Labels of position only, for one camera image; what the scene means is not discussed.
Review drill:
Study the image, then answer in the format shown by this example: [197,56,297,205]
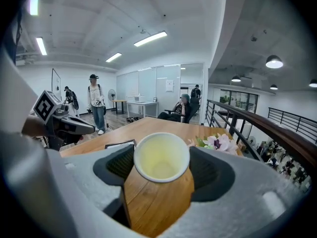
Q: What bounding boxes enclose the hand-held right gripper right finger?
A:
[158,146,310,238]

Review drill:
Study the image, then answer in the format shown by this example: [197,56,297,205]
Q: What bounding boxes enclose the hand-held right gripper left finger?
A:
[47,144,136,229]

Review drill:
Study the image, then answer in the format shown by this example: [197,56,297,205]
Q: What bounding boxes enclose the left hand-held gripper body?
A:
[33,90,84,151]

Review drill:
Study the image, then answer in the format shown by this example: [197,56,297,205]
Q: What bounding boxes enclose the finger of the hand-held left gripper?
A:
[68,117,96,135]

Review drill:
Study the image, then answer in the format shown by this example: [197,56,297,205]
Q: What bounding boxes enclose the yellow paper cup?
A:
[133,132,191,183]

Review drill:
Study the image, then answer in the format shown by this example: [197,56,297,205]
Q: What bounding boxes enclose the person's left forearm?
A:
[21,115,48,137]

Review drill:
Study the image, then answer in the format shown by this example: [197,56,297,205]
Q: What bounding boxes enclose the whiteboard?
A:
[51,68,62,101]

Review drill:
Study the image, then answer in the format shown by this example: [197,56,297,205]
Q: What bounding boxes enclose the wooden side table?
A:
[111,100,127,115]

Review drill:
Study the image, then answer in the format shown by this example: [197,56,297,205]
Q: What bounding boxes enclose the standing fan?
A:
[107,89,116,113]

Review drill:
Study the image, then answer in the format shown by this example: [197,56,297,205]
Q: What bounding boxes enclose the vase of pink flowers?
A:
[187,133,239,156]

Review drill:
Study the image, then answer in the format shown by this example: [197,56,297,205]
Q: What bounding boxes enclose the ceiling strip light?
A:
[106,52,122,63]
[29,0,42,16]
[36,37,48,56]
[133,31,168,47]

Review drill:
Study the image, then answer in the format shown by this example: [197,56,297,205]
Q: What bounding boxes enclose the white desk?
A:
[126,101,159,119]

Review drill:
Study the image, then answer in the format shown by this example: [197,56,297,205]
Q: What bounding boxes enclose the wooden handrail metal railing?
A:
[204,99,317,180]

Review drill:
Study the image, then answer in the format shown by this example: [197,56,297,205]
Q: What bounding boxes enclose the black metal railing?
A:
[268,107,317,143]

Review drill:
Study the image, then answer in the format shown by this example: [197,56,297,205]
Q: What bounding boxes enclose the black office chair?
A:
[182,97,201,123]

